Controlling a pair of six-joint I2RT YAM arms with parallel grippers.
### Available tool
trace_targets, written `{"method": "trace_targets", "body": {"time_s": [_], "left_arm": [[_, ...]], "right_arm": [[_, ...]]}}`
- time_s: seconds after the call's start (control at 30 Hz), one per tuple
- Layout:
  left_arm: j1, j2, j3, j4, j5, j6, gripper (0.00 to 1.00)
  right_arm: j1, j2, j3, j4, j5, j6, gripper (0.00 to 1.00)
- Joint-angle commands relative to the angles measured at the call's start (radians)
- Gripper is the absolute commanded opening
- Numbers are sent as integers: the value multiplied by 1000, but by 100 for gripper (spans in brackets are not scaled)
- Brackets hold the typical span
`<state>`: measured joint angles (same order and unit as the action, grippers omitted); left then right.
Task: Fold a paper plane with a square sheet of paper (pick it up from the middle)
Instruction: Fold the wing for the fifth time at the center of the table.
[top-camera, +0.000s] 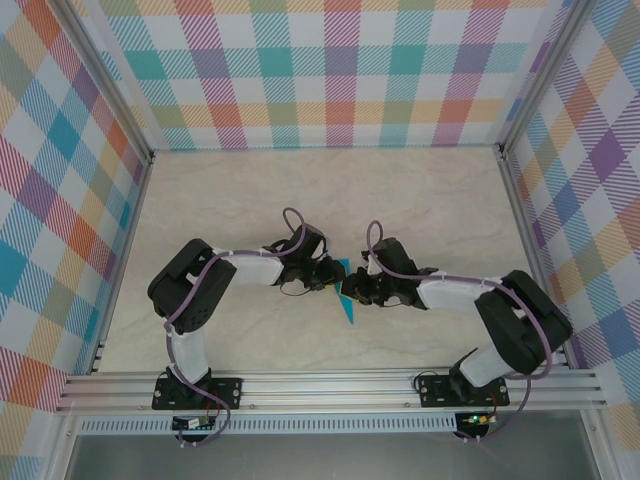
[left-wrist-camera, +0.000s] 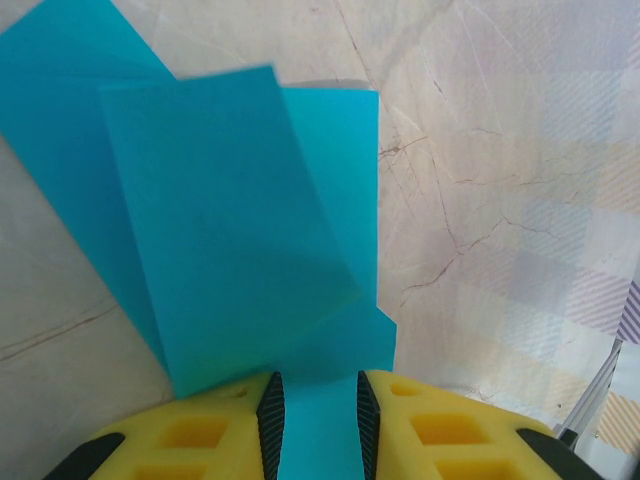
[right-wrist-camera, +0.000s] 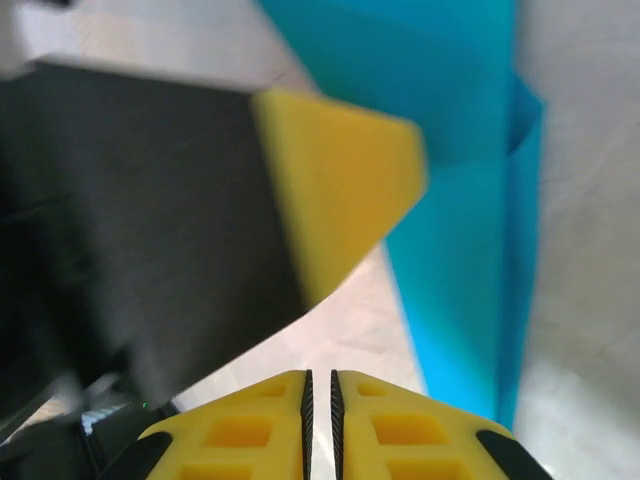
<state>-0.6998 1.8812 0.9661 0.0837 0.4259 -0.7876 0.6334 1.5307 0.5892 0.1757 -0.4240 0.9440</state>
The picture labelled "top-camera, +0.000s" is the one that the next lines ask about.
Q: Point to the aluminium frame leg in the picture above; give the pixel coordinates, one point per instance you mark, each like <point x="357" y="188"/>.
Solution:
<point x="62" y="450"/>
<point x="599" y="445"/>

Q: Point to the grey metal panel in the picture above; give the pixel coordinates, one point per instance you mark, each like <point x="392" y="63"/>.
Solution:
<point x="325" y="457"/>

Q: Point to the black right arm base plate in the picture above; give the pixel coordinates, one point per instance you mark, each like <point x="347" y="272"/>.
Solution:
<point x="432" y="392"/>

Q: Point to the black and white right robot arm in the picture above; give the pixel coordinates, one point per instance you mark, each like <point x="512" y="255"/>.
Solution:
<point x="525" y="320"/>

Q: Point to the aluminium frame post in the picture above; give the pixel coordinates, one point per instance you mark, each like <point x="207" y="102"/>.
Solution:
<point x="112" y="85"/>
<point x="540" y="75"/>

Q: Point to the long aluminium mounting rail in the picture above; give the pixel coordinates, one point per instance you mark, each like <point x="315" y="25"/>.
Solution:
<point x="325" y="390"/>

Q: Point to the aluminium side rail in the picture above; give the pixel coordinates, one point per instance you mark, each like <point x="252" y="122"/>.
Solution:
<point x="126" y="250"/>
<point x="529" y="250"/>

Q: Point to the small circuit board with LED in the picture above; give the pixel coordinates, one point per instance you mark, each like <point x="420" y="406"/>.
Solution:
<point x="477" y="419"/>

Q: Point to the blue paper sheet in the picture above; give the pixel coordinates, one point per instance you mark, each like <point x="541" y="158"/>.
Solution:
<point x="350" y="310"/>

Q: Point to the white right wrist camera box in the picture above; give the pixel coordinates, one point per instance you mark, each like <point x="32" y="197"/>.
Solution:
<point x="369" y="265"/>

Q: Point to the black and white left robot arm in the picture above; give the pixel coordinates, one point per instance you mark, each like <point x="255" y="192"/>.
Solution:
<point x="190" y="295"/>

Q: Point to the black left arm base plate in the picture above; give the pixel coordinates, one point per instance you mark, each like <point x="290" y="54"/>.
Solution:
<point x="230" y="392"/>

